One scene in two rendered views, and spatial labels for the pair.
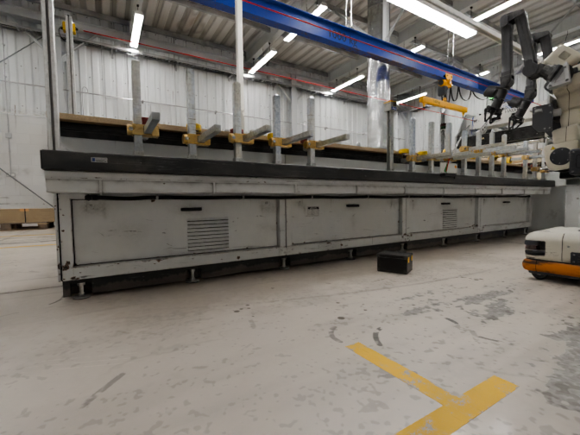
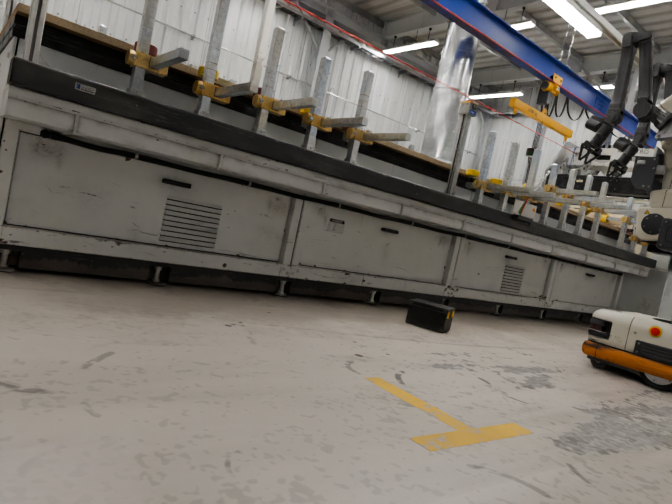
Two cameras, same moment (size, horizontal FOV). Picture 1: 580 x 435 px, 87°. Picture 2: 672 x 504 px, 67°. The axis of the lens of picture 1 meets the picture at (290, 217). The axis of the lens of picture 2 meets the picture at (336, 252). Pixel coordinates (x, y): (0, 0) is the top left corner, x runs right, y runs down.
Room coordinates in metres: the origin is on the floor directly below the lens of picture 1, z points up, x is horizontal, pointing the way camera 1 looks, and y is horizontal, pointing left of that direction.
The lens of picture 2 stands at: (-0.42, 0.17, 0.41)
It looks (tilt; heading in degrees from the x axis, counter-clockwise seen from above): 3 degrees down; 352
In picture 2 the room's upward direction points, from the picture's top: 12 degrees clockwise
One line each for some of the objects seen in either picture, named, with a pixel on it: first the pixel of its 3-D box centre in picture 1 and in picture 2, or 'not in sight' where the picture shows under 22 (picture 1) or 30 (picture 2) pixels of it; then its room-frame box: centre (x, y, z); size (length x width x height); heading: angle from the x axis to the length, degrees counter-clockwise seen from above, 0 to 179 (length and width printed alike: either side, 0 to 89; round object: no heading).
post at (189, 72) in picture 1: (191, 116); (212, 58); (1.59, 0.50, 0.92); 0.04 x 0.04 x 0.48; 31
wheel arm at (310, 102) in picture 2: (250, 136); (283, 105); (1.67, 0.21, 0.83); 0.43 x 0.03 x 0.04; 31
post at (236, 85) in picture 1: (236, 126); (268, 86); (1.72, 0.29, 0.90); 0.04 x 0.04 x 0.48; 31
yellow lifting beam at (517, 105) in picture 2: (444, 104); (543, 118); (7.11, -3.58, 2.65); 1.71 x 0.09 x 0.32; 121
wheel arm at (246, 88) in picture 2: (204, 137); (225, 92); (1.54, 0.42, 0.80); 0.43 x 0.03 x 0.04; 31
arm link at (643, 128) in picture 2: (531, 67); (649, 106); (2.22, -1.73, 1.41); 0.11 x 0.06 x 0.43; 127
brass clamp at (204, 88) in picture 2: (196, 140); (211, 92); (1.61, 0.48, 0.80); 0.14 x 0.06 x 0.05; 121
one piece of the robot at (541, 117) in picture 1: (550, 116); (654, 173); (1.96, -1.66, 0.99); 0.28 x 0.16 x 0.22; 127
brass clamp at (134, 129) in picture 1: (142, 130); (147, 63); (1.48, 0.70, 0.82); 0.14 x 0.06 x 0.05; 121
